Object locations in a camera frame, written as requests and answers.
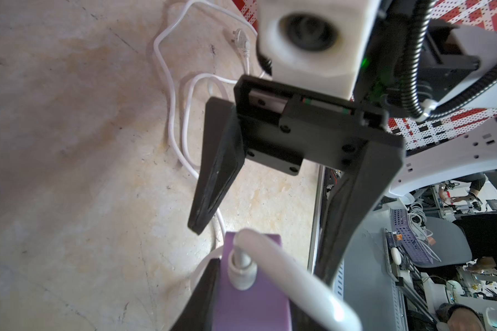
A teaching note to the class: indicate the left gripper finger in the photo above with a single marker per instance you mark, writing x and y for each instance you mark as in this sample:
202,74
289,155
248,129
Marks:
198,312

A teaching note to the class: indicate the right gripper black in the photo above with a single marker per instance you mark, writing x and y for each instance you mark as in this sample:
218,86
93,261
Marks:
281,126

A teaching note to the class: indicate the purple power strip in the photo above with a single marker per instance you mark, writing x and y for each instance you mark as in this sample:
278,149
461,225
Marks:
262,307

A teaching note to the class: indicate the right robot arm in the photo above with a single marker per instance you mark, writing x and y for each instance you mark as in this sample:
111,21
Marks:
420,68

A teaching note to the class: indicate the grey office chair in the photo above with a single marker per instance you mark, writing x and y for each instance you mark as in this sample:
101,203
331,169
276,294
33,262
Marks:
451,244

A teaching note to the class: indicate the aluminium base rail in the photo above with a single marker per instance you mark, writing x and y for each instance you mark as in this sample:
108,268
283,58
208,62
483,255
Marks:
325,182

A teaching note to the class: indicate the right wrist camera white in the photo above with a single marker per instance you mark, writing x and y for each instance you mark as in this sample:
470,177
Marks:
316,45

